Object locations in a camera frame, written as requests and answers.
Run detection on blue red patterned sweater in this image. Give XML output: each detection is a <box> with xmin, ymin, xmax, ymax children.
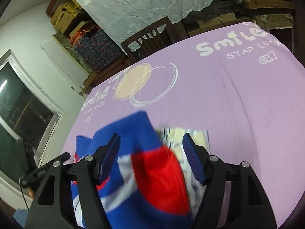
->
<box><xmin>74</xmin><ymin>111</ymin><xmax>205</xmax><ymax>228</ymax></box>

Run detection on person's left hand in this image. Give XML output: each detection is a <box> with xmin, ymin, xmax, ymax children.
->
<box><xmin>28</xmin><ymin>188</ymin><xmax>35</xmax><ymax>200</ymax></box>

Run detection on dark glass window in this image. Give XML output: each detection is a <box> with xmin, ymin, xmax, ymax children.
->
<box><xmin>1</xmin><ymin>51</ymin><xmax>60</xmax><ymax>188</ymax></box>

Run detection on brown wooden cabinet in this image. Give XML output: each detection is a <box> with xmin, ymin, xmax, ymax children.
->
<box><xmin>80</xmin><ymin>55</ymin><xmax>134</xmax><ymax>96</ymax></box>

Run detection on purple smile bed sheet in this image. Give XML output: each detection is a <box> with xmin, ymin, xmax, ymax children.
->
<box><xmin>52</xmin><ymin>23</ymin><xmax>304</xmax><ymax>225</ymax></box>

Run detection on stack of patterned boxes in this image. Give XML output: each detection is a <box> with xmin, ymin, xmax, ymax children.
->
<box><xmin>70</xmin><ymin>23</ymin><xmax>123</xmax><ymax>73</ymax></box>

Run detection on dark wooden chair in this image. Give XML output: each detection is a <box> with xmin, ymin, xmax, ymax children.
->
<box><xmin>121</xmin><ymin>17</ymin><xmax>189</xmax><ymax>63</ymax></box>

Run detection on white panel on wall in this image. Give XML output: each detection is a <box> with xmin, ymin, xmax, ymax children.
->
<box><xmin>41</xmin><ymin>37</ymin><xmax>89</xmax><ymax>93</ymax></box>

